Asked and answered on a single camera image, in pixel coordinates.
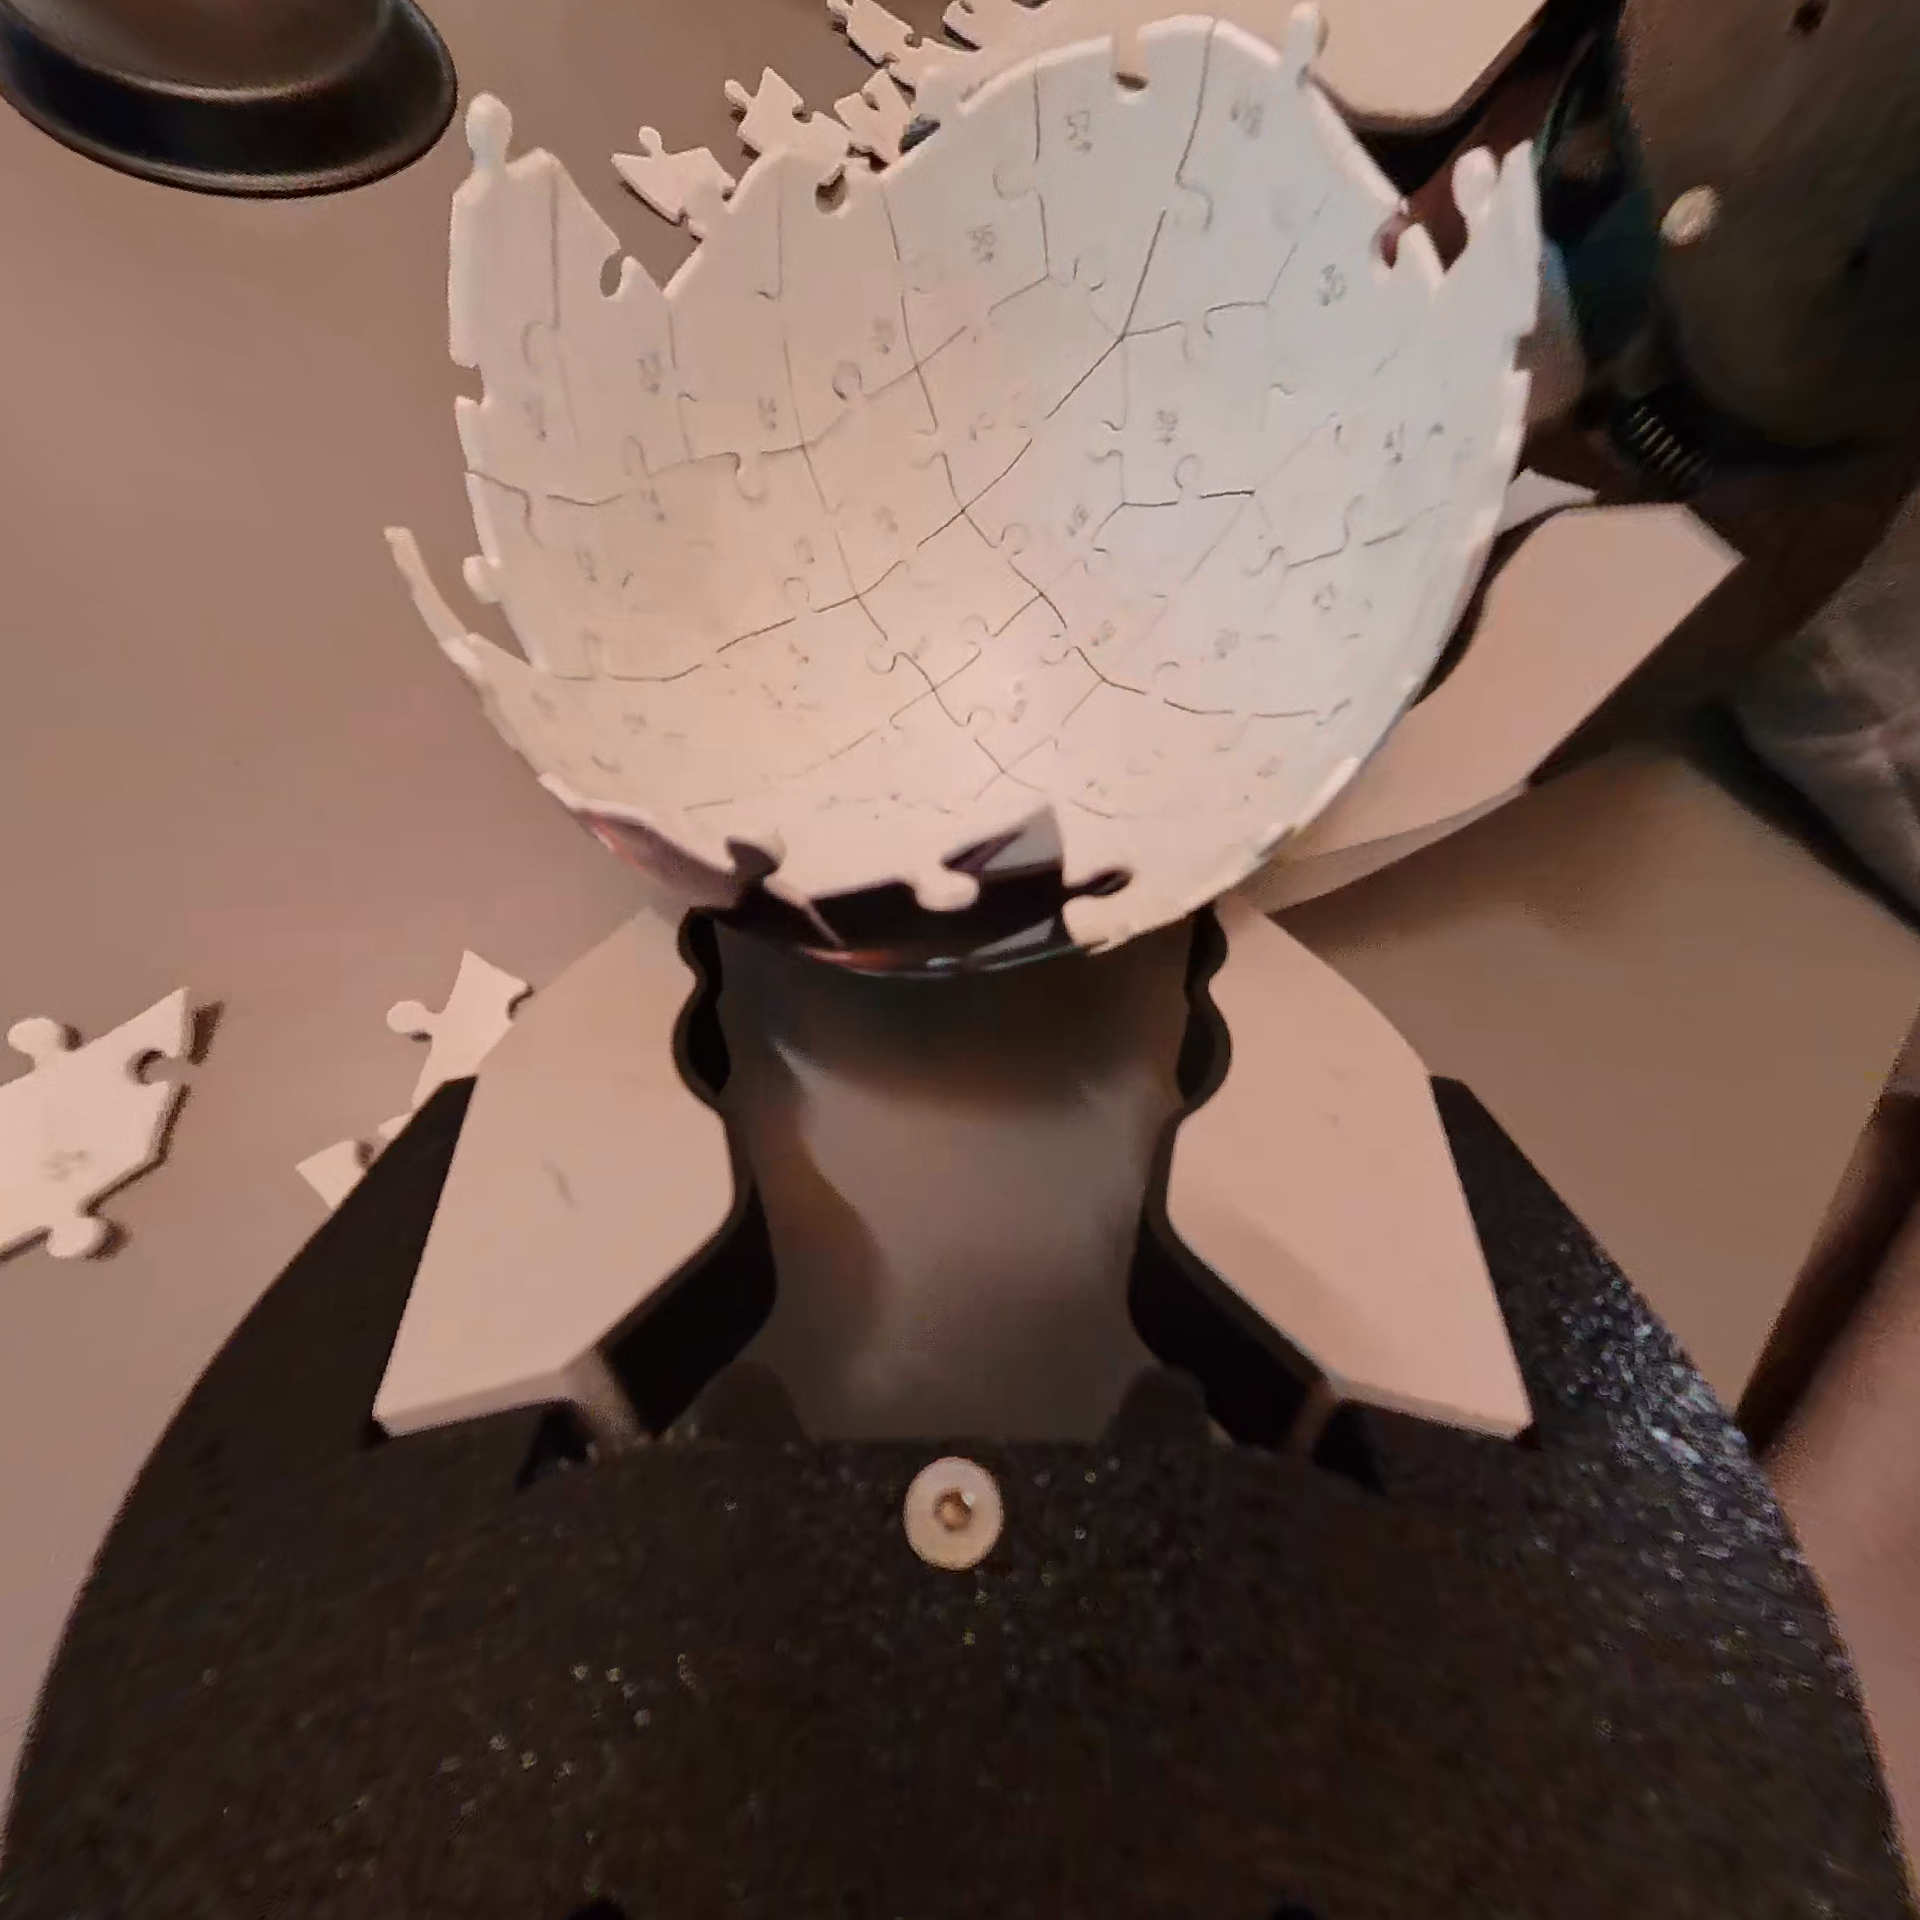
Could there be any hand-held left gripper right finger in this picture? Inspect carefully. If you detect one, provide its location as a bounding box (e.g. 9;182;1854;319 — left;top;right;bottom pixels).
1128;897;1537;1450

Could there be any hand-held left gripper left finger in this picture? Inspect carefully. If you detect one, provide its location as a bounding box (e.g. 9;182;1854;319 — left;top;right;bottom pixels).
368;906;779;1443

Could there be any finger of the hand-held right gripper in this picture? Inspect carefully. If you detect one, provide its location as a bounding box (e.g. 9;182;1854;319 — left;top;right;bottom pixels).
1266;481;1749;915
1316;0;1554;139

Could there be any colourful half-built puzzle ball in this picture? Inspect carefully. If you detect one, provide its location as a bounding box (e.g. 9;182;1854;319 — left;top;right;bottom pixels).
381;0;1548;979

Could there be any white puzzle piece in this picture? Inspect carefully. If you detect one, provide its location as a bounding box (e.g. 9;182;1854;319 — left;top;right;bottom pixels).
295;1110;414;1210
385;949;530;1104
0;986;204;1262

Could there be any pile of loose puzzle pieces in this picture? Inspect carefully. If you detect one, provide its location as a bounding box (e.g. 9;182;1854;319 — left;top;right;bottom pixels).
612;0;1052;228

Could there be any black round ball stand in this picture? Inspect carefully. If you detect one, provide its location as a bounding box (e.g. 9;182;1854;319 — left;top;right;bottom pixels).
0;0;460;198

